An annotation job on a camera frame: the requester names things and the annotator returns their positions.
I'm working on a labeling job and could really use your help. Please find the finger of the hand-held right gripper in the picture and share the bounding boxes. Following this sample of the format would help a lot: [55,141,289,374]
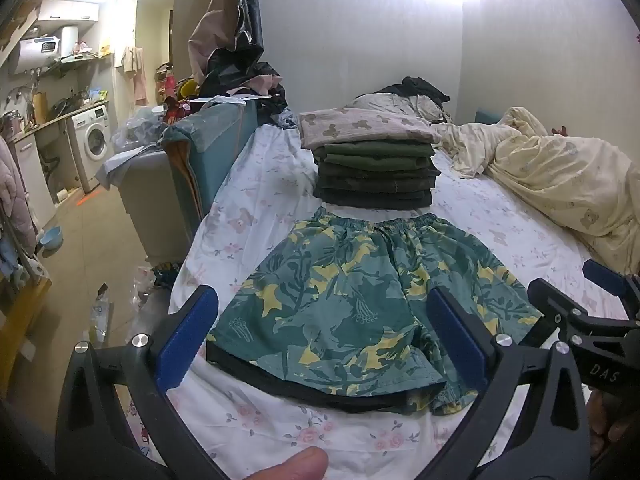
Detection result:
[520,277,596,348]
[582,259,640,311]

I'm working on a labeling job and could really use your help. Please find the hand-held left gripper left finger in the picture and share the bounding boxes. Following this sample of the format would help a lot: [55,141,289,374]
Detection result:
[55,284,231,480]

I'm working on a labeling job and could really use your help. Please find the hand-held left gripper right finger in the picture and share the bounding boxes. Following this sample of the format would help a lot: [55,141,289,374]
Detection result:
[427,287,593,480]

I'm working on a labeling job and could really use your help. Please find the green floral shorts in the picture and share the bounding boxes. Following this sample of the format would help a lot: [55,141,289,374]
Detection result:
[206,207,545,417]

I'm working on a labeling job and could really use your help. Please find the stack of folded green pants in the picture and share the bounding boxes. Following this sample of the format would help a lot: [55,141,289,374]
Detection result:
[312,140,442,208]

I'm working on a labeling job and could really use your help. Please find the person's right hand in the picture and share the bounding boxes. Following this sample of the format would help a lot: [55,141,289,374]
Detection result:
[586,390,640,466]

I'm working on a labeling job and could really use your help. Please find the person's left hand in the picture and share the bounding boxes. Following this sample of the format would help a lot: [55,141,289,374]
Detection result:
[240,446,331,480]

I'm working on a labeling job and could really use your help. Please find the plastic bottle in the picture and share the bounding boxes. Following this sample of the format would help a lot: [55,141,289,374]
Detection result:
[90,284,112,347]

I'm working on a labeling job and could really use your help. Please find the cream quilt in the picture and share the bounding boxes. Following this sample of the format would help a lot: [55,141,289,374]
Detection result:
[432,106,640,276]

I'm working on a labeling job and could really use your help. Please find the grey box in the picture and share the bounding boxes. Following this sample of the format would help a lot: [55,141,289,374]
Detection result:
[119,150,197,267]

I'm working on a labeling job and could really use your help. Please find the yellow wooden furniture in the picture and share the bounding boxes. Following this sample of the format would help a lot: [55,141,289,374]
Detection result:
[0,274,53,398]

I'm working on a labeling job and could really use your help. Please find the blue basin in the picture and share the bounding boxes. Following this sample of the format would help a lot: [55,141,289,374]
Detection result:
[40,226,65,251]

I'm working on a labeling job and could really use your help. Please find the teal bed footboard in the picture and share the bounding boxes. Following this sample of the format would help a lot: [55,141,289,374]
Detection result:
[160,97,259,261]

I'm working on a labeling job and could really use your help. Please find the white washing machine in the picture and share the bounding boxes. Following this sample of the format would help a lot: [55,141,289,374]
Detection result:
[66,101,114,194]

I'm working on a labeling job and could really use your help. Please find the clear plastic bags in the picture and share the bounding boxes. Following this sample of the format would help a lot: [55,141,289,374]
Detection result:
[109,106,167,157]

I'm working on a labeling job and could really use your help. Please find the white base cabinet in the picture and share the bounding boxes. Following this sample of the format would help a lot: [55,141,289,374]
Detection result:
[10,130,57,231]

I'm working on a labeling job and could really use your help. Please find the pink puffer jacket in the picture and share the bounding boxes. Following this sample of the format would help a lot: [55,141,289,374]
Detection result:
[0,135,39,257]

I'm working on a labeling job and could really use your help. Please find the beige bear-print folded cloth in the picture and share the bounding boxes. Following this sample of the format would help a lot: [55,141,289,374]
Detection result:
[298,107,446,150]

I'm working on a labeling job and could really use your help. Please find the pale pillow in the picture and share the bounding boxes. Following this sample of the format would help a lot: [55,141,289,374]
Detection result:
[345,92,443,122]

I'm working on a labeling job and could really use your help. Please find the red bag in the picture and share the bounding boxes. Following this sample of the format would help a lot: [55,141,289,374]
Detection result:
[155,62,177,107]

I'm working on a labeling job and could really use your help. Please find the pink hanging towel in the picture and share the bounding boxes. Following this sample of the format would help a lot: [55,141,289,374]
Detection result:
[122,45,149,107]

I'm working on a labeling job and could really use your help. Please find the white water heater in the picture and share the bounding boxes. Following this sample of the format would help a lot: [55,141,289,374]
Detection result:
[9,35,63,77]

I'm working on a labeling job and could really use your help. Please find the white wall cabinet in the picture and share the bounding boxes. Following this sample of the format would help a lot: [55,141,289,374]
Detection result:
[37,0,101,23]

